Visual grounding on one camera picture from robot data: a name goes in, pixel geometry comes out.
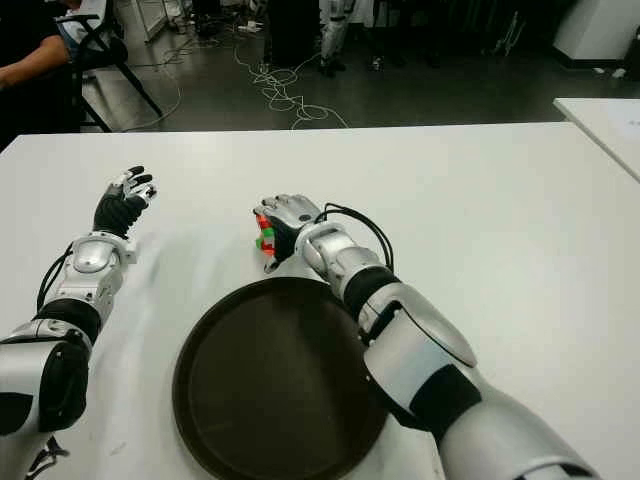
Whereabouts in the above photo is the black right forearm cable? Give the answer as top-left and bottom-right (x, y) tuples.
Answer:
(315, 202), (396, 274)

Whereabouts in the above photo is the person in black shirt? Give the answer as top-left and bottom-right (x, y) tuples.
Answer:
(0, 0), (84, 146)

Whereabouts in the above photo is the black left forearm cable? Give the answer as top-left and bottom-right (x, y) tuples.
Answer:
(35, 249), (74, 314)

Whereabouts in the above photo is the white board panel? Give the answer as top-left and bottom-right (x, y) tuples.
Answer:
(142, 0), (177, 44)

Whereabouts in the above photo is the white tangled floor cable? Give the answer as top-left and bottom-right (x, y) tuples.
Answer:
(234, 37), (351, 130)

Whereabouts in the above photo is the black cabinet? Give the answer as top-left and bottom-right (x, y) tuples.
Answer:
(267, 0), (321, 67)

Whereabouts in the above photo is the black forearm cable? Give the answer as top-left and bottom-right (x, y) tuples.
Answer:
(315, 202), (396, 274)
(35, 249), (74, 314)

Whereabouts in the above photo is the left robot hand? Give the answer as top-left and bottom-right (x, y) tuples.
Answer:
(92, 164), (159, 240)

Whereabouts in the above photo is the white side table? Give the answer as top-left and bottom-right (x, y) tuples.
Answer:
(552, 96), (640, 184)

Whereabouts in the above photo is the white humanoid robot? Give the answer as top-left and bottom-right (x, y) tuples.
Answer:
(317, 0), (352, 77)

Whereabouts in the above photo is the person in white shirt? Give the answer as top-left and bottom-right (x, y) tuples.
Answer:
(57, 14), (87, 51)

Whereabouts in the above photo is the white cabinet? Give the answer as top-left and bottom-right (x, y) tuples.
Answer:
(551, 0), (640, 67)

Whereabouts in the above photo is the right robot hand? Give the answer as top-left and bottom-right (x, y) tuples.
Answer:
(252, 193), (321, 275)

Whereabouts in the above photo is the grey folding stand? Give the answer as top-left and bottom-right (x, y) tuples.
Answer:
(492, 9), (521, 57)

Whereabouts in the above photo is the black office chair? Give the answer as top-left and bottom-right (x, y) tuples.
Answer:
(54, 12), (164, 134)

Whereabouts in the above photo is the dark round plate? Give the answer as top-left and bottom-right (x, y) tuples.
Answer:
(171, 278), (395, 480)

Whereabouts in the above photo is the black left elbow cable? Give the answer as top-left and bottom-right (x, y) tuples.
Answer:
(24, 435), (70, 479)

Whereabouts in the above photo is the multicoloured Rubik's cube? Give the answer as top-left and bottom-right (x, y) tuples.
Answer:
(254, 213), (277, 257)

